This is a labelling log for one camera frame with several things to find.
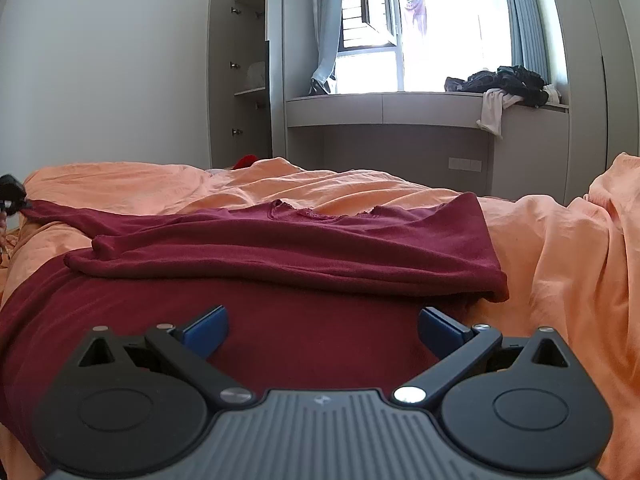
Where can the purple hanging garment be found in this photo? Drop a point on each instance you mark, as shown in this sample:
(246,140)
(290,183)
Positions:
(419,15)

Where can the white wall socket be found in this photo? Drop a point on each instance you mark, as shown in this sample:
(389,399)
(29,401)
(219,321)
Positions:
(465,164)

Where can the tall grey wardrobe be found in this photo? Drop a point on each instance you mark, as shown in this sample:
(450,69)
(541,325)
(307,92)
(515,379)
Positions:
(595,85)

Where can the light blue curtain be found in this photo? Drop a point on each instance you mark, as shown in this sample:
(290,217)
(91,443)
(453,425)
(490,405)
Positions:
(327,25)
(532,25)

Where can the grey window bench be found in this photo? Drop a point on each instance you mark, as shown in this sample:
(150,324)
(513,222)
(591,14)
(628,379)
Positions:
(400,110)

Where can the pile of dark clothes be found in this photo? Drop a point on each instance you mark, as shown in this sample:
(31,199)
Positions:
(515,82)

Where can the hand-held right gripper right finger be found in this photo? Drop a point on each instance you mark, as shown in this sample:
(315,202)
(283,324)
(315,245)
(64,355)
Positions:
(437,328)

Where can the white cloth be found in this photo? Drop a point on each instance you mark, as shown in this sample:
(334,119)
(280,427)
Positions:
(492,112)

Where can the maroon knit top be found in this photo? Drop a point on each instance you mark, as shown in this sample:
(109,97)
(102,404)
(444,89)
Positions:
(300,255)

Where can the red item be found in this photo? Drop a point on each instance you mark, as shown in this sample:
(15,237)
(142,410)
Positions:
(245,162)

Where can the orange bed sheet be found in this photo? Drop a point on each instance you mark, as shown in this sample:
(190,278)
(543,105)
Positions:
(550,260)

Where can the open grey cabinet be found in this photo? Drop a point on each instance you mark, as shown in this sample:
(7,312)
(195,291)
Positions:
(222,85)

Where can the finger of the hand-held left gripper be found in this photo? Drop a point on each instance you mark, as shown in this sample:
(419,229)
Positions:
(11,187)

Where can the window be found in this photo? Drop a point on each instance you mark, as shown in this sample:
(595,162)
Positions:
(440,50)

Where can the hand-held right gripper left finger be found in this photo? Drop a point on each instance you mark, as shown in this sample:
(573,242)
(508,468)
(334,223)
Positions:
(207,331)

